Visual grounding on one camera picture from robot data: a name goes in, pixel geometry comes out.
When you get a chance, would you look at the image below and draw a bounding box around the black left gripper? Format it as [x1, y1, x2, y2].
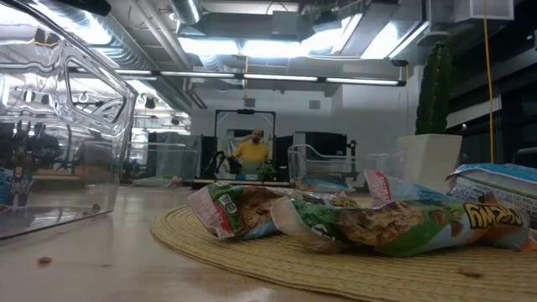
[54, 0, 112, 17]

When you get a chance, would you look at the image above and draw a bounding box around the green cactus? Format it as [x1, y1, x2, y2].
[414, 40, 453, 136]

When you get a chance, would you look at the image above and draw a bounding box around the yellow cable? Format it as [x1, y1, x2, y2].
[482, 0, 496, 164]

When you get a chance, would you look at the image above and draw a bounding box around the black cabinet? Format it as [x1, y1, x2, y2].
[293, 130, 349, 159]

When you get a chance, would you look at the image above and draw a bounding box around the person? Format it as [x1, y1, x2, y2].
[228, 128, 270, 175]
[24, 122, 64, 169]

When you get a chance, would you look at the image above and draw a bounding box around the small green plant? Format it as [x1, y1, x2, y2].
[258, 161, 279, 182]

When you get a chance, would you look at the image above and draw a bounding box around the clear plastic bin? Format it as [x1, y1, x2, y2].
[287, 143, 406, 194]
[0, 0, 139, 242]
[123, 141, 201, 188]

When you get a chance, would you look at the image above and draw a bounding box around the round woven yellow placemat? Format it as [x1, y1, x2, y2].
[149, 204, 537, 302]

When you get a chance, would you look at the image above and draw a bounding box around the long horizontal light bar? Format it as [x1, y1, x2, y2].
[69, 66, 407, 88]

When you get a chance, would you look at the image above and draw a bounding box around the black metal station frame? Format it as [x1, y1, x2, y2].
[213, 107, 277, 182]

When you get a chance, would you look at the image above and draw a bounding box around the silver ventilation duct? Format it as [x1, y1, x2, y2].
[169, 0, 203, 25]

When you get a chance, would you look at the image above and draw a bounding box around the white plant pot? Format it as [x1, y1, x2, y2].
[397, 133, 463, 194]

